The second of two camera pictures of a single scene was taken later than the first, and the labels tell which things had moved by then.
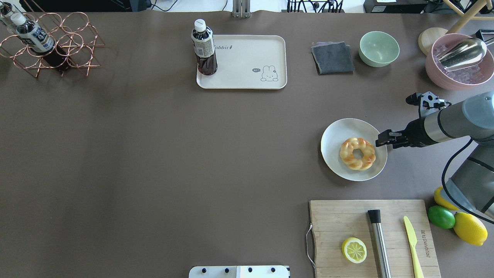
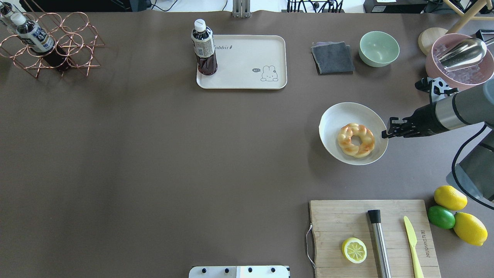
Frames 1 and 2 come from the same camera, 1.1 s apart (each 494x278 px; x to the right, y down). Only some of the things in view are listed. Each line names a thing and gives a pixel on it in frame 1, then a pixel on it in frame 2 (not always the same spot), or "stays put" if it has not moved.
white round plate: (349, 149) -> (336, 116)
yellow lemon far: (441, 201) stays put
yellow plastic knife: (412, 239) stays put
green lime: (441, 217) stays put
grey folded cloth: (332, 58) stays put
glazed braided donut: (346, 150) -> (344, 139)
